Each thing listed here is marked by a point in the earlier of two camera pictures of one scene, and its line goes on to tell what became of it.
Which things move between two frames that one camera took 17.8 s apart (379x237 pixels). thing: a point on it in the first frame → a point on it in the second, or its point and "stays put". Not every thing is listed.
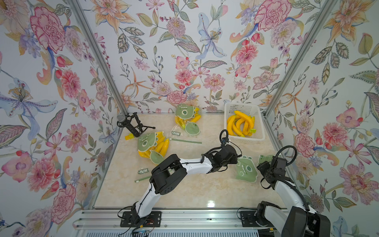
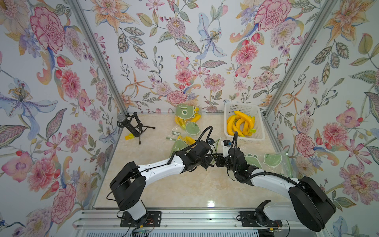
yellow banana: (246, 116) stays put
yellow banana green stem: (237, 131) stays put
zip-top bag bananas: (152, 147) → (181, 139)
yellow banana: (246, 126) stays put
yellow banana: (229, 125) stays put
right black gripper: (262, 166) → (220, 158)
